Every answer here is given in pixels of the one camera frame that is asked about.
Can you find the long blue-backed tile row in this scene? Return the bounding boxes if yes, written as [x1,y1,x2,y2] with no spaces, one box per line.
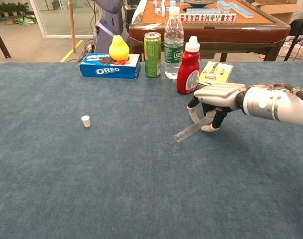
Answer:
[228,1,254,18]

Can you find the blue felt table mat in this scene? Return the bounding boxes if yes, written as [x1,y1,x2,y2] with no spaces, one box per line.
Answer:
[0,61,303,239]

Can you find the brown mahjong table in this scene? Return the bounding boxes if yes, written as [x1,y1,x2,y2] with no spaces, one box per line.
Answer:
[128,0,291,62]

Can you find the black tripod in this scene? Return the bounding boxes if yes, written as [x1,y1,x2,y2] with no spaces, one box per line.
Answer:
[284,0,303,62]

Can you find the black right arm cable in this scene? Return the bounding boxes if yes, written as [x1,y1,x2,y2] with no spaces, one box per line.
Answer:
[287,84,303,101]

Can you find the green drink can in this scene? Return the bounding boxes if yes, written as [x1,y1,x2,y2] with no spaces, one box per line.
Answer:
[144,31,162,78]

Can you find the black dice dish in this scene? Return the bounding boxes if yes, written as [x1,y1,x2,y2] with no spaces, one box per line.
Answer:
[183,0,216,7]

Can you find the white plastic basket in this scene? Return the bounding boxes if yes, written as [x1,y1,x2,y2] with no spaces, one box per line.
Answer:
[277,41,303,60]

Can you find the scattered upright mahjong tiles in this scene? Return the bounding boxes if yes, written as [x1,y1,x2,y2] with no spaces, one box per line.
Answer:
[153,0,170,17]

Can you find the short blue-backed tile row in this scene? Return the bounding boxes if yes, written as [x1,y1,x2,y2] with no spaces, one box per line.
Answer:
[186,7,222,14]

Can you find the row of potted plants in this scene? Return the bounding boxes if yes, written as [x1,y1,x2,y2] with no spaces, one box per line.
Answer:
[0,1,30,18]

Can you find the red ketchup squeeze bottle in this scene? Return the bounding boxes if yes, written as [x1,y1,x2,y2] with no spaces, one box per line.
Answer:
[176,35,201,95]

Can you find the clear glass test tube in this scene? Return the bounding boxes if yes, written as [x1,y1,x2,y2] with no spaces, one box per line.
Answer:
[174,117,214,143]

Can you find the green bag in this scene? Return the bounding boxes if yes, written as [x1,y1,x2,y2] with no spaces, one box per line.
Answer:
[12,14,38,25]

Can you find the white cloth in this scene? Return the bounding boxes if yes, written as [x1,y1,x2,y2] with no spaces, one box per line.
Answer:
[130,0,148,25]

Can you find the blue Oreo cookie box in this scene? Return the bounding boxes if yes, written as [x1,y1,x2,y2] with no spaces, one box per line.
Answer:
[79,52,141,80]

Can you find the black slanted table leg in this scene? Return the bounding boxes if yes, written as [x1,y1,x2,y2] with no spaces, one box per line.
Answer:
[0,21,12,59]

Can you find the yellow toy pear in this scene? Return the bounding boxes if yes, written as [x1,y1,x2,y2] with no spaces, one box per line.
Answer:
[108,34,130,62]

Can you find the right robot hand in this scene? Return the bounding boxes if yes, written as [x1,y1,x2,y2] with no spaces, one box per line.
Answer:
[187,83,248,133]

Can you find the clear plastic water bottle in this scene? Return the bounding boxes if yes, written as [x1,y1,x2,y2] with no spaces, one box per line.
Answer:
[164,6,185,80]

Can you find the face-showing mahjong tile row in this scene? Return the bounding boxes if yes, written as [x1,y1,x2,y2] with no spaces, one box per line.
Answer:
[180,12,237,22]

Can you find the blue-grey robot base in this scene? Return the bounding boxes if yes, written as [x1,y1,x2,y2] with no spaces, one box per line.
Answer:
[93,0,130,53]

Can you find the yellow razor blister package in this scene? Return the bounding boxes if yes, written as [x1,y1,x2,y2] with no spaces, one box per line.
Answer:
[198,61,234,88]

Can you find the wooden pole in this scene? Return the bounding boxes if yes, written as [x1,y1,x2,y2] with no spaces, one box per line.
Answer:
[68,0,77,53]

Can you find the floor cable bundle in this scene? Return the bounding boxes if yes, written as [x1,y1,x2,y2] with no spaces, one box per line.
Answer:
[83,38,96,54]

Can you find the cardboard box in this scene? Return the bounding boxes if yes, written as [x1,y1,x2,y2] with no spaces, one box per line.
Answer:
[250,0,301,24]

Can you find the stacked blue-backed tile block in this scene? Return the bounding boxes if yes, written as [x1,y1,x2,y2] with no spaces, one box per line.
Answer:
[216,0,232,13]

